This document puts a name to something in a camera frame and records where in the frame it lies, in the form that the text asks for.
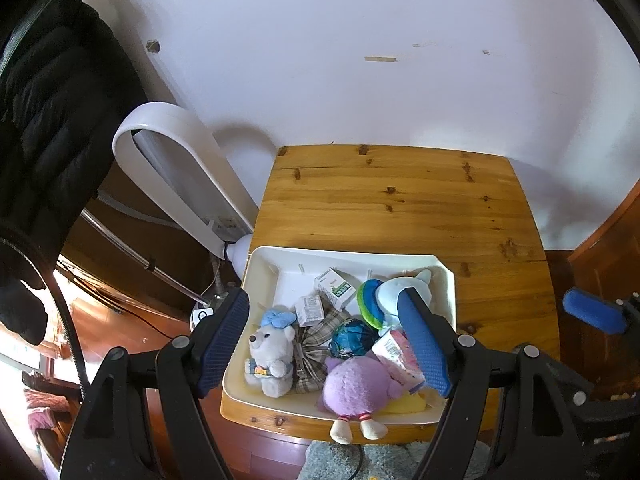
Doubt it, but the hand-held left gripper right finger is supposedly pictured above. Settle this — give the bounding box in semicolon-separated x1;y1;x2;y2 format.
396;287;583;480

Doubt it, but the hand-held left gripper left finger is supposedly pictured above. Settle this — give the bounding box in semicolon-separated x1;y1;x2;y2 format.
60;287;251;480

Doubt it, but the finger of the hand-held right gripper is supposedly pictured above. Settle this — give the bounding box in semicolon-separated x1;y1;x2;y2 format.
562;287;640;336

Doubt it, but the pink and white packet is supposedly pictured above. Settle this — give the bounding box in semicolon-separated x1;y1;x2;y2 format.
371;330;427;393

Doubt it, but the white plush bear blue bow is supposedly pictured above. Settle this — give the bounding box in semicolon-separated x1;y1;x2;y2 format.
243;308;297;399

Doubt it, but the teal ball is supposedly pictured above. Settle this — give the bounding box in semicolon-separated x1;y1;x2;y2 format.
330;318;379;359

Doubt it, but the purple plush doll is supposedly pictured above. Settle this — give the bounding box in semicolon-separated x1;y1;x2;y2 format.
317;352;408;445

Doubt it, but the white plastic bin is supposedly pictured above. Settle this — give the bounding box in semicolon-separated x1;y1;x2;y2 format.
220;245;457;426

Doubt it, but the small white box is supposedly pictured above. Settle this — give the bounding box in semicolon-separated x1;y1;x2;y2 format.
294;295;326;327

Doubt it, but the white box green print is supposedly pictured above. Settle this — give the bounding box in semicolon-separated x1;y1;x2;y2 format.
314;268;357;311

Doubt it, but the wooden cabinet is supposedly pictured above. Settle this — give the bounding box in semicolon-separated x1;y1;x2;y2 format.
542;195;640;401

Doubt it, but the plaid fabric pouch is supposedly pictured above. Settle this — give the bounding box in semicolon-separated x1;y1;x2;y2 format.
290;308;351;393

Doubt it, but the white power strip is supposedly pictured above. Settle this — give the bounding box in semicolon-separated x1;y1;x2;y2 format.
202;215;241;241

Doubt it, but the grey shaggy rug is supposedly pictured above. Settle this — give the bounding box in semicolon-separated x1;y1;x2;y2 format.
300;440;491;480

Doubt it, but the clear plastic tube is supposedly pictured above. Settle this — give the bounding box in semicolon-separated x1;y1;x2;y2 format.
82;210;211;306

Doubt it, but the brown wooden furniture panel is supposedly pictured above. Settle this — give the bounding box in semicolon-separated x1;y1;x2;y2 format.
62;160;226;321

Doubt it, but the white bladeless fan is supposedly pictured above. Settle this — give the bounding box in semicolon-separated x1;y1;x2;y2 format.
112;102;256;273

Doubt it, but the pink cloth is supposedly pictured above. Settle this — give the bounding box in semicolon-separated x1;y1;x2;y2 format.
22;390;68;433

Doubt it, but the black puffer jacket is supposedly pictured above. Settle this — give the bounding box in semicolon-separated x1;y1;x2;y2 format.
0;0;148;346

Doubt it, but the thin black cable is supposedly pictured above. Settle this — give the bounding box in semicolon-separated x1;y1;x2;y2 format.
347;444;367;480

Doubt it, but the thick black hose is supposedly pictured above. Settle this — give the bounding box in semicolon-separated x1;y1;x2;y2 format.
0;220;91;391

